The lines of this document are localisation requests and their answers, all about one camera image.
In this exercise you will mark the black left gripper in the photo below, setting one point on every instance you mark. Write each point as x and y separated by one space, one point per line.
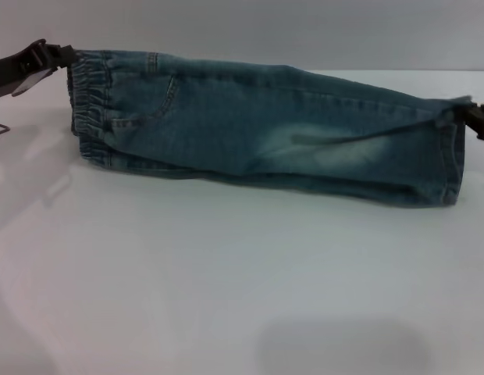
11 74

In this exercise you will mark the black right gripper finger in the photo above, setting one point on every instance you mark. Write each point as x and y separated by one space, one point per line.
480 123

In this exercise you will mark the blue denim shorts basketball print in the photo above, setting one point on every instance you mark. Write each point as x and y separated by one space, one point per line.
265 117

